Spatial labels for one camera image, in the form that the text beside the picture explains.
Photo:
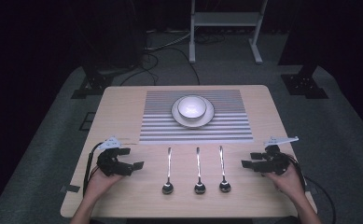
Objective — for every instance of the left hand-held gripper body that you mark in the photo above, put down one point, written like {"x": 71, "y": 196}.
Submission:
{"x": 109, "y": 165}

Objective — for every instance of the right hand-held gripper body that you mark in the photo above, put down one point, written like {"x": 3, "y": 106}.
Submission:
{"x": 275, "y": 163}

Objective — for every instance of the person's left hand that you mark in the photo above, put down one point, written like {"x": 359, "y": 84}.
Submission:
{"x": 100, "y": 183}

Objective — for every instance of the person's right hand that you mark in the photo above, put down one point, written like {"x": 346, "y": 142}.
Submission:
{"x": 289, "y": 182}

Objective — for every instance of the metal spoon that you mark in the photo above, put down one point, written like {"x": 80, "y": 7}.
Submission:
{"x": 225, "y": 186}
{"x": 167, "y": 188}
{"x": 199, "y": 188}

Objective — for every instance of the grey striped placemat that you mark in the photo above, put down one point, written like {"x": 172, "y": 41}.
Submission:
{"x": 226, "y": 124}

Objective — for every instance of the grey tape piece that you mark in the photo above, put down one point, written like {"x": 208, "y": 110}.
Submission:
{"x": 70, "y": 188}

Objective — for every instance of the dark floor hatch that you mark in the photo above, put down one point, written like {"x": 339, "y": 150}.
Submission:
{"x": 87, "y": 121}

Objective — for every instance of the white plate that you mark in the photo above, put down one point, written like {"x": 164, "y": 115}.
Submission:
{"x": 177, "y": 119}

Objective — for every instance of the black stand base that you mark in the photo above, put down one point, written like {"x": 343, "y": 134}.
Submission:
{"x": 305, "y": 85}
{"x": 92, "y": 87}

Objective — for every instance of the white bowl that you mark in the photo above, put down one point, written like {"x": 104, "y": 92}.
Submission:
{"x": 191, "y": 107}

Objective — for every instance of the white metal stand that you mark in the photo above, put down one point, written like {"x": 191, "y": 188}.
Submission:
{"x": 226, "y": 18}

